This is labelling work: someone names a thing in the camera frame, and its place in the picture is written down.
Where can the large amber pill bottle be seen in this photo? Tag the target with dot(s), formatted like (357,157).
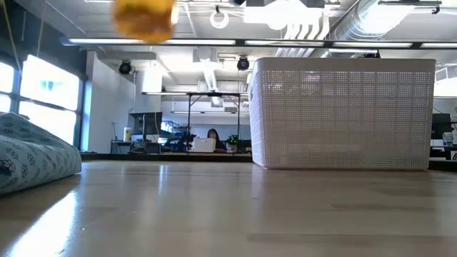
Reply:
(144,21)

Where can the blue patterned hospital gown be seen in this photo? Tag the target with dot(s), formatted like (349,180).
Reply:
(32,153)

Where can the white perforated plastic basket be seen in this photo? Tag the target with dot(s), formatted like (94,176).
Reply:
(339,114)

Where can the person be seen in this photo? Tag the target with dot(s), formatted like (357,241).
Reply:
(213,135)

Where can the white laptop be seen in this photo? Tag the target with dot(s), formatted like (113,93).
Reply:
(204,145)

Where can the dark computer monitor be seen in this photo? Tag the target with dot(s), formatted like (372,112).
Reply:
(441,125)
(146,125)

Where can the long ceiling light strip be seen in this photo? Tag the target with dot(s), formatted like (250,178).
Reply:
(200,41)

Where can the yellow white cup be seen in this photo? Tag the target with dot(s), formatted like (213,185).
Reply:
(127,135)

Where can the dark office desk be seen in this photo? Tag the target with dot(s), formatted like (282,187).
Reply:
(118,142)

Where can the bright window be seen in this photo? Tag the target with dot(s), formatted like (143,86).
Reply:
(50,82)

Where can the black frame stand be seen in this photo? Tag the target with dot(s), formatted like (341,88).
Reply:
(214,94)

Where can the round black ceiling camera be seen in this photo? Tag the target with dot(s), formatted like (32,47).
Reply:
(125,67)
(243,63)

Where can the silver ventilation duct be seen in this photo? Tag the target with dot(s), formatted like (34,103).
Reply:
(357,28)

